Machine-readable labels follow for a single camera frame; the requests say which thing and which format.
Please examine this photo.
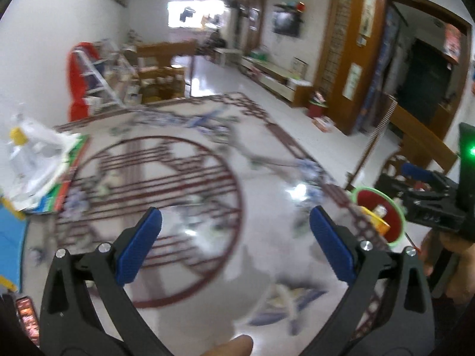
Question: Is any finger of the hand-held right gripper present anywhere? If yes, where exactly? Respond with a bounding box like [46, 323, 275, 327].
[402, 162, 461, 198]
[375, 176, 466, 231]

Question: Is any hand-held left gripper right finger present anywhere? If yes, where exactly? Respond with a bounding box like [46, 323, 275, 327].
[300, 205, 436, 356]

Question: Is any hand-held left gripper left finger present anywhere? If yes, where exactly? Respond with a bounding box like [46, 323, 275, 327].
[39, 207, 167, 356]

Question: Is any red bin with green rim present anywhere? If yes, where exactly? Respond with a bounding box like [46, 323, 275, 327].
[351, 187, 407, 248]

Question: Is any person's right hand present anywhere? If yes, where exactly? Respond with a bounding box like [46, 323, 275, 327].
[421, 228, 475, 302]

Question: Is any person's left hand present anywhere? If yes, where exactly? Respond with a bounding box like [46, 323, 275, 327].
[215, 335, 255, 356]

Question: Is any stack of colourful books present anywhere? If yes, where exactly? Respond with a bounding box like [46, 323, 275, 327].
[52, 137, 92, 213]

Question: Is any blue book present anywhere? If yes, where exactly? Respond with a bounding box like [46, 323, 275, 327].
[25, 192, 61, 214]

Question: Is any blue patterned hanging cloth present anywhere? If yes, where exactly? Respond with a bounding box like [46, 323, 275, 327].
[365, 5, 402, 135]

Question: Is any green book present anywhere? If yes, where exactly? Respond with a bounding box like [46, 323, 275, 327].
[56, 135, 90, 194]

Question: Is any small red floor bin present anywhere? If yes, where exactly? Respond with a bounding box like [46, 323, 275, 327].
[307, 91, 329, 119]

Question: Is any blue folder yellow trim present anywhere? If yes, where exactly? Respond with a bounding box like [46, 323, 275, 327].
[0, 196, 29, 294]

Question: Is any smartphone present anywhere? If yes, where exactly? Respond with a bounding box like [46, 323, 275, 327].
[16, 296, 42, 346]

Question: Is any red door poster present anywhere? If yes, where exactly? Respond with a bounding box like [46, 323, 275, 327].
[443, 24, 463, 62]

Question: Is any white desk lamp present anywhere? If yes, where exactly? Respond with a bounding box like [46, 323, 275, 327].
[7, 113, 81, 209]

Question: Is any colourful framed picture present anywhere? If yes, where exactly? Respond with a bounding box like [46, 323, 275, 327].
[291, 57, 309, 77]

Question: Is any white bottle with yellow cap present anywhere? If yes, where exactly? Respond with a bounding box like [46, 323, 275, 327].
[9, 126, 29, 161]

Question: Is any low television cabinet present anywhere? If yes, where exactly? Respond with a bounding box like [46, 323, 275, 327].
[240, 55, 314, 107]

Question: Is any red cloth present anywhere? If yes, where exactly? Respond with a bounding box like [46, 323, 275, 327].
[67, 42, 102, 122]

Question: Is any white book rack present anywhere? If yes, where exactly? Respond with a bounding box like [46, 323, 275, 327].
[72, 39, 144, 109]

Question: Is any white side table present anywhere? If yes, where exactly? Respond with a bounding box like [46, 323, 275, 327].
[214, 47, 242, 66]

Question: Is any white bead string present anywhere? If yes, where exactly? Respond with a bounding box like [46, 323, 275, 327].
[365, 96, 396, 179]

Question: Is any wall scroll painting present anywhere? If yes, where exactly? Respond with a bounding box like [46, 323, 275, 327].
[358, 0, 378, 40]
[342, 63, 363, 101]

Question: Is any wall television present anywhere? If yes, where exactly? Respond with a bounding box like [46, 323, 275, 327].
[272, 10, 301, 38]

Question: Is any wall shelf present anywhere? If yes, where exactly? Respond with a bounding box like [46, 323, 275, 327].
[274, 2, 307, 21]

